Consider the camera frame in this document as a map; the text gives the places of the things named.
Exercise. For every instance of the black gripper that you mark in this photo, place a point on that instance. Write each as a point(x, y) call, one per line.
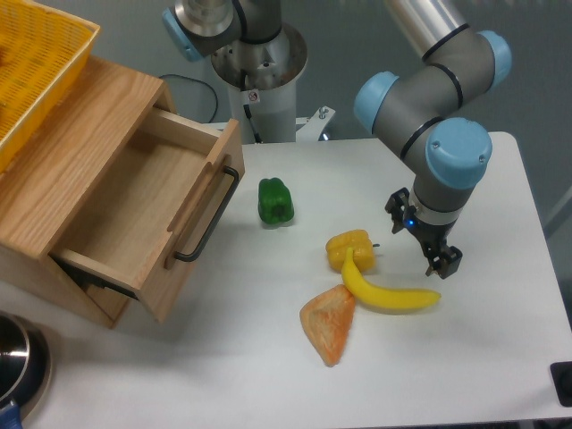
point(430, 227)

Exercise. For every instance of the yellow banana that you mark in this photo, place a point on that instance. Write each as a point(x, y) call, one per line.
point(386, 299)

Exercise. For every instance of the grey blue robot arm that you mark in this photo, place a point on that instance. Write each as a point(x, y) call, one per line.
point(416, 118)

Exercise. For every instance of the yellow bell pepper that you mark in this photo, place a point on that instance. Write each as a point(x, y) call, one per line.
point(363, 250)

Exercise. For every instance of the orange triangular bread slice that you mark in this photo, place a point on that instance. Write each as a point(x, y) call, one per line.
point(327, 320)

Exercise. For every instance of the green bell pepper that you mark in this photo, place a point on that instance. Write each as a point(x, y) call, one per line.
point(275, 204)

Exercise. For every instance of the open wooden drawer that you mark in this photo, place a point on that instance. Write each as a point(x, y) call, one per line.
point(143, 227)

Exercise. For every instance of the wooden drawer cabinet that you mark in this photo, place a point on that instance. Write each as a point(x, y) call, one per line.
point(48, 182)

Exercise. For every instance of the yellow plastic basket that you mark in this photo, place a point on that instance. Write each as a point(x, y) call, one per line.
point(43, 51)

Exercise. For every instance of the white mounting bracket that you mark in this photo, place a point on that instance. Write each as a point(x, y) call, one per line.
point(316, 127)

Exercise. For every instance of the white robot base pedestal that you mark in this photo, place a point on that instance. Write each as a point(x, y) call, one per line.
point(261, 81)

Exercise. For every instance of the steel pot with blue handle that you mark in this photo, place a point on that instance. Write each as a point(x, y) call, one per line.
point(26, 367)

